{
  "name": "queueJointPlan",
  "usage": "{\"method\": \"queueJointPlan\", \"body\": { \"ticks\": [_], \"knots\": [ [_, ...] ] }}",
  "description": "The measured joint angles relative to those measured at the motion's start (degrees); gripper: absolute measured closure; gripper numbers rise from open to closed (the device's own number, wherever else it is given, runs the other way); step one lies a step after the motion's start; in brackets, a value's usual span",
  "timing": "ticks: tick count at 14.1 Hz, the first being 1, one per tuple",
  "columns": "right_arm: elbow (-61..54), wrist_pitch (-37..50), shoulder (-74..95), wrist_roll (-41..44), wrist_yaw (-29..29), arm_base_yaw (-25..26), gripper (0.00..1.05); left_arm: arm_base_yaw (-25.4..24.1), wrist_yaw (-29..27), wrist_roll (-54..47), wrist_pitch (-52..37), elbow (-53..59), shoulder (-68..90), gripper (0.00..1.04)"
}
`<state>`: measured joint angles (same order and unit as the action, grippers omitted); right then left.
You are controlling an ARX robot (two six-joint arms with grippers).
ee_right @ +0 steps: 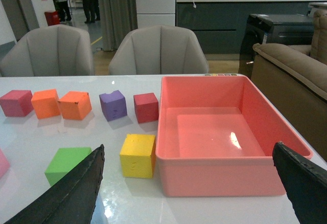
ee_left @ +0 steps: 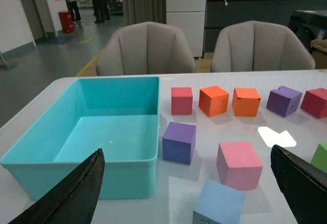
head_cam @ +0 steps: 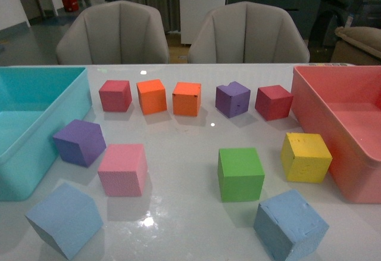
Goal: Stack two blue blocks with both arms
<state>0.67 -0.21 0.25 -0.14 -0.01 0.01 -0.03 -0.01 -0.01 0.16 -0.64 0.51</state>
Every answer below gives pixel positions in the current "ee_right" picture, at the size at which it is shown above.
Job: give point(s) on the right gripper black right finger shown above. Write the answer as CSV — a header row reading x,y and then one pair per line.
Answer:
x,y
304,183

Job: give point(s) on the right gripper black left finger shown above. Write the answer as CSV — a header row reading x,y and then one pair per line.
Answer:
x,y
72,199

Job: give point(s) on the green foam block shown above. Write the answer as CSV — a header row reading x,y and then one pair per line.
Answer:
x,y
64,161

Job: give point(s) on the pink foam block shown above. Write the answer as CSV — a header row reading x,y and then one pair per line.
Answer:
x,y
4,164

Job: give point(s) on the yellow foam block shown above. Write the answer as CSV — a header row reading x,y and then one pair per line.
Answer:
x,y
137,156

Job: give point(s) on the orange marked foam block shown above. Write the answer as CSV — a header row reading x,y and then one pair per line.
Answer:
x,y
75,105

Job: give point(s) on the pink plastic bin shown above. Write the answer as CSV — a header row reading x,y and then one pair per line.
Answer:
x,y
216,136

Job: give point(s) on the purple notched foam block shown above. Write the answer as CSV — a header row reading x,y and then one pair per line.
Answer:
x,y
113,105

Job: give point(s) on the brown sofa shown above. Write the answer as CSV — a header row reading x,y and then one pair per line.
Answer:
x,y
293,78

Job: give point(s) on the crimson foam block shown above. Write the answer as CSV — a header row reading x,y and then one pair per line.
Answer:
x,y
17,103

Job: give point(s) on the dark red foam block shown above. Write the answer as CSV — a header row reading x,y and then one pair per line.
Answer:
x,y
146,107

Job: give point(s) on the left grey chair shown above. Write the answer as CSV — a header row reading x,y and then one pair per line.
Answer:
x,y
57,50

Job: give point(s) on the grey chair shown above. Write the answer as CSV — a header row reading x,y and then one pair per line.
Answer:
x,y
57,50
159,50

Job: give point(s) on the black appliance box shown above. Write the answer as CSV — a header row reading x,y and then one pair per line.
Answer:
x,y
287,29

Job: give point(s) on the right grey chair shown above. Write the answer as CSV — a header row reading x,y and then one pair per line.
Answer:
x,y
159,50

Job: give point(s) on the dark grey counter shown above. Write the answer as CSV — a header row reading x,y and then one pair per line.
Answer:
x,y
220,24

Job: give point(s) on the red bin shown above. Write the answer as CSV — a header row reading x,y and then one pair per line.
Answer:
x,y
52,18

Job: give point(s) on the grey curtain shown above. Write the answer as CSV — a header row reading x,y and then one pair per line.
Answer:
x,y
118,18

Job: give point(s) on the white drawer cabinet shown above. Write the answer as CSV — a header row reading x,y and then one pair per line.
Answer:
x,y
155,12

